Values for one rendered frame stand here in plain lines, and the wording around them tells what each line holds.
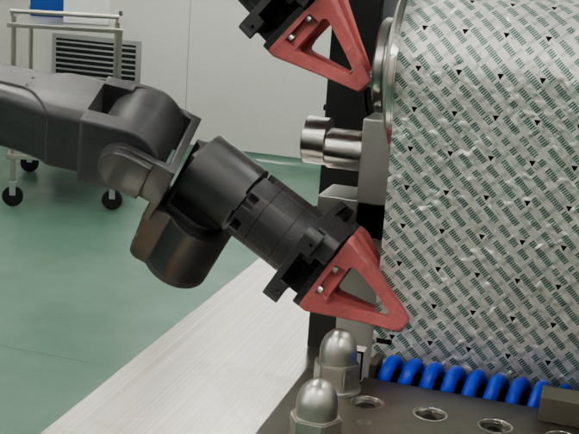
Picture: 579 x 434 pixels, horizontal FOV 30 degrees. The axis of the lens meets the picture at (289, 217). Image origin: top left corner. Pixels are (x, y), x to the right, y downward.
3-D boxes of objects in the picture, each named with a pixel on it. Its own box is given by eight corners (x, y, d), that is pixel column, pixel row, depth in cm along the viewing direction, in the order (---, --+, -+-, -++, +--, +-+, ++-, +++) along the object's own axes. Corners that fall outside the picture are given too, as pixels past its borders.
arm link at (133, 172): (104, 144, 79) (139, 85, 85) (56, 247, 85) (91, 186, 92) (250, 218, 80) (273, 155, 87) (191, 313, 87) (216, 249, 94)
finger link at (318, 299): (373, 367, 81) (275, 291, 82) (392, 337, 88) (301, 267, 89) (426, 300, 79) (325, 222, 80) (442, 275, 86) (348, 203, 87)
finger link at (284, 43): (329, 118, 85) (248, 33, 86) (351, 109, 92) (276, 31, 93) (389, 57, 83) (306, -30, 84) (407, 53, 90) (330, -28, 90)
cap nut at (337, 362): (317, 374, 80) (322, 317, 79) (365, 382, 79) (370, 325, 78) (304, 393, 77) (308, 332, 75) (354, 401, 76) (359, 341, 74)
